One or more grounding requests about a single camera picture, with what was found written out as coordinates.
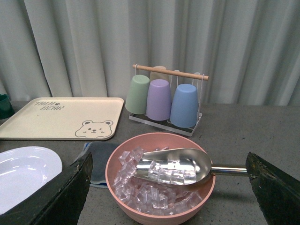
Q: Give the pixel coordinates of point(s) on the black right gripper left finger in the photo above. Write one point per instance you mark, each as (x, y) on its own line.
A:
(58, 202)

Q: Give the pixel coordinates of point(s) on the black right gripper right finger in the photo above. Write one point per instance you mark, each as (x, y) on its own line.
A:
(277, 192)

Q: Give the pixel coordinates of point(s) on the white oval plate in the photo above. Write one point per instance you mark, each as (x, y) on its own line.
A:
(23, 171)

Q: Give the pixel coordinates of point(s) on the grey blue cloth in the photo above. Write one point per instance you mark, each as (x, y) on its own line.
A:
(100, 151)

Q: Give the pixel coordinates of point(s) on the beige bear tray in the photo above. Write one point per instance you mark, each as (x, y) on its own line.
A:
(64, 118)

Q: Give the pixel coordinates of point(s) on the clear ice cubes pile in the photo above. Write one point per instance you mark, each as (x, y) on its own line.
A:
(149, 197)

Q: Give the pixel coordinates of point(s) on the metal ice scoop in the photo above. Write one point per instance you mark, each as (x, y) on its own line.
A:
(182, 167)

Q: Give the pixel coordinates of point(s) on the dark green mug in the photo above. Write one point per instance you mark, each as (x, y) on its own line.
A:
(6, 109)

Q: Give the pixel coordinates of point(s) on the pink bowl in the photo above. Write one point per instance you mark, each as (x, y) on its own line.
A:
(154, 142)

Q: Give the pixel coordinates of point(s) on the blue plastic cup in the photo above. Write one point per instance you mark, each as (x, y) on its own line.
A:
(184, 106)

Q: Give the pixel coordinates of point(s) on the green plastic cup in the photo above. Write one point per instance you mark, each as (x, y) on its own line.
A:
(136, 100)

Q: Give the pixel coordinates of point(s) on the purple plastic cup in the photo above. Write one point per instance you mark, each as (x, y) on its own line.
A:
(159, 100)

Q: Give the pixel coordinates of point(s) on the beige plastic cup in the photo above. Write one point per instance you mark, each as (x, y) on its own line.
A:
(157, 75)

